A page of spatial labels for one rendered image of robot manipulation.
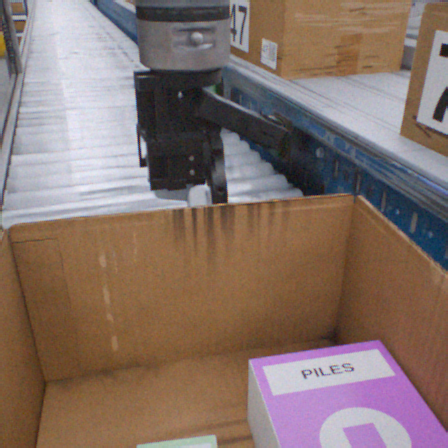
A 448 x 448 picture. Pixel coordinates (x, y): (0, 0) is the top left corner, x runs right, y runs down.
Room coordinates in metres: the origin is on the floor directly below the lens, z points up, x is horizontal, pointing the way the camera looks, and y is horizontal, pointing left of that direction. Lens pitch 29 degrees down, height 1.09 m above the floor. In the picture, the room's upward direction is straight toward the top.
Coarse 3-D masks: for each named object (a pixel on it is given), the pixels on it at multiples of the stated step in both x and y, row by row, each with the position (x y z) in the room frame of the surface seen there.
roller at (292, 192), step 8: (264, 192) 0.75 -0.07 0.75; (272, 192) 0.75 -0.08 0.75; (280, 192) 0.75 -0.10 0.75; (288, 192) 0.75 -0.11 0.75; (296, 192) 0.75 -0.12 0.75; (232, 200) 0.72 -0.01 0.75; (240, 200) 0.72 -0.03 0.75; (248, 200) 0.72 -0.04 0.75; (256, 200) 0.72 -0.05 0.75; (152, 208) 0.68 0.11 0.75; (160, 208) 0.68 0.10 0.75; (8, 232) 0.61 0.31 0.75
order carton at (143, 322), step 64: (0, 256) 0.29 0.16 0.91; (64, 256) 0.32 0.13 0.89; (128, 256) 0.34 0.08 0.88; (192, 256) 0.35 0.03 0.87; (256, 256) 0.36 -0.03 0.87; (320, 256) 0.37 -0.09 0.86; (384, 256) 0.32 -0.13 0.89; (0, 320) 0.26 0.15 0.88; (64, 320) 0.32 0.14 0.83; (128, 320) 0.33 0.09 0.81; (192, 320) 0.35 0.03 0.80; (256, 320) 0.36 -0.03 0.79; (320, 320) 0.37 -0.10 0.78; (384, 320) 0.30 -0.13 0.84; (0, 384) 0.23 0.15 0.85; (64, 384) 0.31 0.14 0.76; (128, 384) 0.31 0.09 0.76; (192, 384) 0.31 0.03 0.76
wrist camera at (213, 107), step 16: (208, 96) 0.48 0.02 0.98; (192, 112) 0.48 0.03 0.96; (208, 112) 0.48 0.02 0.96; (224, 112) 0.48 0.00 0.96; (240, 112) 0.49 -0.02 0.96; (240, 128) 0.49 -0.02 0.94; (256, 128) 0.49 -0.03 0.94; (272, 128) 0.50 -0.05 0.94; (256, 144) 0.52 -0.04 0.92; (272, 144) 0.50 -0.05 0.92
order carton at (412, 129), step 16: (432, 16) 0.62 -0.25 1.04; (432, 32) 0.62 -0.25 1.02; (416, 48) 0.64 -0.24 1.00; (416, 64) 0.63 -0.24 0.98; (416, 80) 0.63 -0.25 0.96; (416, 96) 0.62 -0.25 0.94; (416, 112) 0.62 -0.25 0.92; (416, 128) 0.61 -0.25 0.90; (432, 128) 0.58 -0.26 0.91; (432, 144) 0.58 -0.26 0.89
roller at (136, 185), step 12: (228, 168) 0.86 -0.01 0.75; (240, 168) 0.86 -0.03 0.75; (252, 168) 0.86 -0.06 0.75; (264, 168) 0.87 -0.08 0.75; (120, 180) 0.80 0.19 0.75; (132, 180) 0.80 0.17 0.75; (144, 180) 0.80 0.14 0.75; (228, 180) 0.83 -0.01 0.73; (24, 192) 0.75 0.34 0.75; (36, 192) 0.75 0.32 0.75; (48, 192) 0.75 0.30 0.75; (60, 192) 0.75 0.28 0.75; (72, 192) 0.75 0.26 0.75; (84, 192) 0.76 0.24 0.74; (96, 192) 0.76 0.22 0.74; (108, 192) 0.77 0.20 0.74; (120, 192) 0.77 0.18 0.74; (132, 192) 0.78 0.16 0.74; (12, 204) 0.72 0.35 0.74; (24, 204) 0.72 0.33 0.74; (36, 204) 0.73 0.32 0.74
